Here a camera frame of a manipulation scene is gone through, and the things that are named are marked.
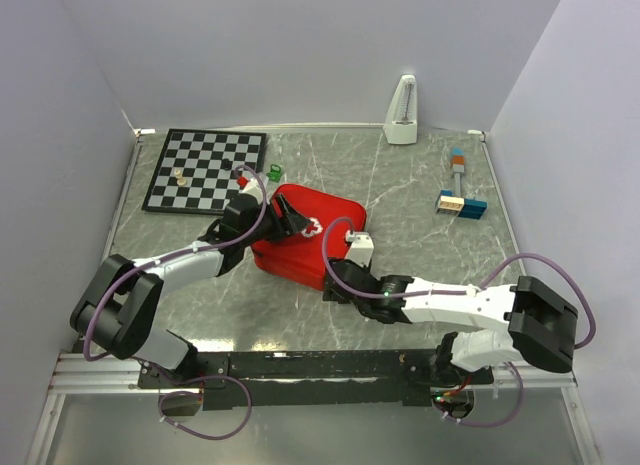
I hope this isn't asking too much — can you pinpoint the black base bar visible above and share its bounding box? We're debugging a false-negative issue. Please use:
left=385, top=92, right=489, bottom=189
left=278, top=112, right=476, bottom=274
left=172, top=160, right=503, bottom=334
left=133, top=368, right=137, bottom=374
left=138, top=349, right=494, bottom=411

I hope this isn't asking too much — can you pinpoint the red black medicine case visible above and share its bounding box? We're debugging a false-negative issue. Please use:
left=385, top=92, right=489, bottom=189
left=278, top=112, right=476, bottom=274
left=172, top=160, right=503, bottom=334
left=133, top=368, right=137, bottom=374
left=252, top=184, right=367, bottom=290

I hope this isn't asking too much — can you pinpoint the small green toy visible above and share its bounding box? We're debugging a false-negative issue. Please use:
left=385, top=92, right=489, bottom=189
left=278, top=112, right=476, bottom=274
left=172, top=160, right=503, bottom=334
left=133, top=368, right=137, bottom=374
left=267, top=164, right=283, bottom=183

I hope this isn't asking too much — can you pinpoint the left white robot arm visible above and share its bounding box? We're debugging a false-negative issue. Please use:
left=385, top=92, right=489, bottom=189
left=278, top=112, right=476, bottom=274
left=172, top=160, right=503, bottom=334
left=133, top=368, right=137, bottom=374
left=70, top=193, right=311, bottom=387

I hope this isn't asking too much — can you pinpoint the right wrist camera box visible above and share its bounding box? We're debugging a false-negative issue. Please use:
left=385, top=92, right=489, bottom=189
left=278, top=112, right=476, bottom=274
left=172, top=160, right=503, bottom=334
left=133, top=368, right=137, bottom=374
left=345, top=231, right=374, bottom=267

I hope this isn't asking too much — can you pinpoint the grey orange blue toy stick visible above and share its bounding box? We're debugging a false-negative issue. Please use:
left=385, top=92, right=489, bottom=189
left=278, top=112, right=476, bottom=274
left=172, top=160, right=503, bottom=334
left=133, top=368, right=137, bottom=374
left=450, top=148, right=465, bottom=197

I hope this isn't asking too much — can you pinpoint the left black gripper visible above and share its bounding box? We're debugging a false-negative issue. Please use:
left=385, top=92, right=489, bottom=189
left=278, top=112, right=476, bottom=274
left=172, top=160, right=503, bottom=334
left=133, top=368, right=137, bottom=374
left=241, top=194, right=311, bottom=247

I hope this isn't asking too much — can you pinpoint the blue toy block stack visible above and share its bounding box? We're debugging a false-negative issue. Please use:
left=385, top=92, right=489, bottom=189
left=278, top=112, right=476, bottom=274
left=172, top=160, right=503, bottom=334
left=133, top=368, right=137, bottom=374
left=435, top=190, right=488, bottom=220

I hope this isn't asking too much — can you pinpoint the white metronome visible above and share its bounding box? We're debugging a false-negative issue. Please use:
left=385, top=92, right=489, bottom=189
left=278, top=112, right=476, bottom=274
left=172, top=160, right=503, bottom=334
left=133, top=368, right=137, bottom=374
left=383, top=75, right=418, bottom=145

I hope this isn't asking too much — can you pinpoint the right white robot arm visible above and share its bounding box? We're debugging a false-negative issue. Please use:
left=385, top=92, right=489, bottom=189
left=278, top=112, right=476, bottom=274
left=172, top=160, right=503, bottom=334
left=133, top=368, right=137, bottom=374
left=324, top=259, right=578, bottom=384

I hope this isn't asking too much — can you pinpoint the black white chessboard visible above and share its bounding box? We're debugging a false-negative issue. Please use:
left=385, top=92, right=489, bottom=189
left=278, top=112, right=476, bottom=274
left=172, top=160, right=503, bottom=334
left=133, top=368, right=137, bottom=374
left=142, top=129, right=267, bottom=216

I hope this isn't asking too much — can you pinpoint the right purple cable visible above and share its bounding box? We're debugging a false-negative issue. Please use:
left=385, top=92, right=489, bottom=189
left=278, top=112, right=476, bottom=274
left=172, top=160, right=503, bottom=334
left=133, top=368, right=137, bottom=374
left=321, top=219, right=597, bottom=429

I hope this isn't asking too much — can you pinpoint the aluminium frame rail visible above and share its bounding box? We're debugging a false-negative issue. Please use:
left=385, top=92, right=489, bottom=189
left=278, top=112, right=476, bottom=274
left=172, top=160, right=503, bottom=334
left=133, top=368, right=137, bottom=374
left=47, top=347, right=166, bottom=396

